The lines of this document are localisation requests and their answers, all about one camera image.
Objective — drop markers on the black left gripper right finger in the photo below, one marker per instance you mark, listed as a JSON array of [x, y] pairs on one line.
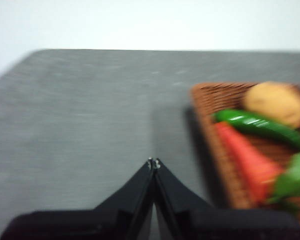
[[202, 222]]

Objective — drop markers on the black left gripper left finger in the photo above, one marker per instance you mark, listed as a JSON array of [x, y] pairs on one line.
[[110, 220]]

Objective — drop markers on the orange carrot with green leaves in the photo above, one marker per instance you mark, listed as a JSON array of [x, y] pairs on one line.
[[247, 157]]

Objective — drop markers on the green chili pepper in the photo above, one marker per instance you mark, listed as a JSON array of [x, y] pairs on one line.
[[252, 123]]

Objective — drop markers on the brown wicker basket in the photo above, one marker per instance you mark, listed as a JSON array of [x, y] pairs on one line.
[[207, 100]]

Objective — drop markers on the yellow-brown potato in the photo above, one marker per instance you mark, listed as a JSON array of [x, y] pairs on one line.
[[277, 102]]

